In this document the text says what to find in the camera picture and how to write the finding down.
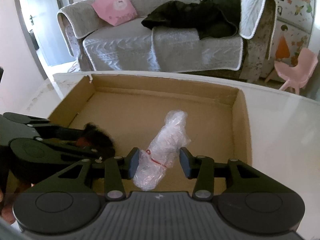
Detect brown cardboard box tray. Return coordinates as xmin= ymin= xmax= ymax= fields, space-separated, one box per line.
xmin=4 ymin=73 xmax=253 ymax=205

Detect painted folding screen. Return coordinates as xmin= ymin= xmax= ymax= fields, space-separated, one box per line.
xmin=272 ymin=0 xmax=316 ymax=66

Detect pink square cushion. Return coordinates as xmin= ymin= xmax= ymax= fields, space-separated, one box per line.
xmin=92 ymin=0 xmax=138 ymax=26

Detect clear plastic bag bundle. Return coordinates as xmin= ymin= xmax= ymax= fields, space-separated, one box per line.
xmin=133 ymin=110 xmax=190 ymax=191

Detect pink child chair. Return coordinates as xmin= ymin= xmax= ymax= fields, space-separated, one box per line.
xmin=265 ymin=48 xmax=318 ymax=95

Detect grey door with sticker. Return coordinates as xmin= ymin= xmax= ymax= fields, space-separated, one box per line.
xmin=15 ymin=0 xmax=75 ymax=79

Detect grey covered sofa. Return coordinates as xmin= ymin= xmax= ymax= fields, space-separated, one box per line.
xmin=57 ymin=0 xmax=277 ymax=82

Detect left hand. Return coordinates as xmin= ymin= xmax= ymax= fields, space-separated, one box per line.
xmin=0 ymin=182 xmax=33 ymax=225

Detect black fluffy sock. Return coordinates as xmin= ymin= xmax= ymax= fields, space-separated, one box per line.
xmin=76 ymin=123 xmax=116 ymax=162

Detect black clothes on sofa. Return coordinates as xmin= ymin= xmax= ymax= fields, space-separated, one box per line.
xmin=142 ymin=0 xmax=241 ymax=40

